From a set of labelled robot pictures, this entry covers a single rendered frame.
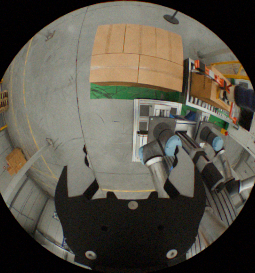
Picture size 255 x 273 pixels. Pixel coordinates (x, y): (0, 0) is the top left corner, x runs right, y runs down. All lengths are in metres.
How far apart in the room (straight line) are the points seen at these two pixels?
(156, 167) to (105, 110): 1.45
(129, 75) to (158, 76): 0.34
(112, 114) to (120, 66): 0.94
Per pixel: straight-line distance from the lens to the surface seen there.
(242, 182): 0.76
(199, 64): 0.80
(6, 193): 2.66
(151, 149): 0.49
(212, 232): 0.31
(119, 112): 1.67
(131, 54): 1.21
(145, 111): 1.47
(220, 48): 2.16
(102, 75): 1.16
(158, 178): 0.45
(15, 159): 6.57
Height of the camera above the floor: 1.63
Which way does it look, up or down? 62 degrees down
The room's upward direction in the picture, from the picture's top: 175 degrees counter-clockwise
